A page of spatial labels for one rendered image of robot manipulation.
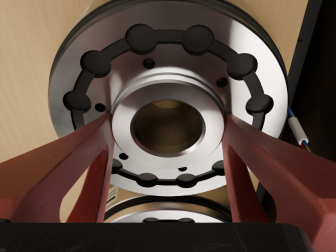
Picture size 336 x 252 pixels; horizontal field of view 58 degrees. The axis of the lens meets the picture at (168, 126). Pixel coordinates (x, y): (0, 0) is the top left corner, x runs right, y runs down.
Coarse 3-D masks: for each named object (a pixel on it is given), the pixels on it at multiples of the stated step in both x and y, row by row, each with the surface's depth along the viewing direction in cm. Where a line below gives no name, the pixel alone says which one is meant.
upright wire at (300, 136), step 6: (288, 108) 14; (288, 114) 14; (288, 120) 13; (294, 120) 13; (294, 126) 13; (300, 126) 13; (294, 132) 13; (300, 132) 12; (300, 138) 12; (306, 138) 12; (300, 144) 12; (306, 144) 12
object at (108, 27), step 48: (144, 0) 10; (192, 0) 10; (96, 48) 11; (144, 48) 11; (192, 48) 11; (240, 48) 11; (48, 96) 12; (96, 96) 12; (240, 96) 12; (288, 96) 12; (144, 192) 16; (192, 192) 16
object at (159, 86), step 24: (168, 72) 11; (120, 96) 12; (144, 96) 12; (168, 96) 12; (192, 96) 12; (216, 96) 12; (120, 120) 12; (216, 120) 12; (120, 144) 13; (144, 144) 13; (192, 144) 13; (216, 144) 13; (168, 168) 14
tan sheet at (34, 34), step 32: (0, 0) 13; (32, 0) 13; (64, 0) 13; (256, 0) 13; (288, 0) 13; (0, 32) 14; (32, 32) 14; (64, 32) 14; (288, 32) 14; (0, 64) 15; (32, 64) 15; (288, 64) 15; (0, 96) 16; (32, 96) 16; (0, 128) 18; (32, 128) 18; (0, 160) 19
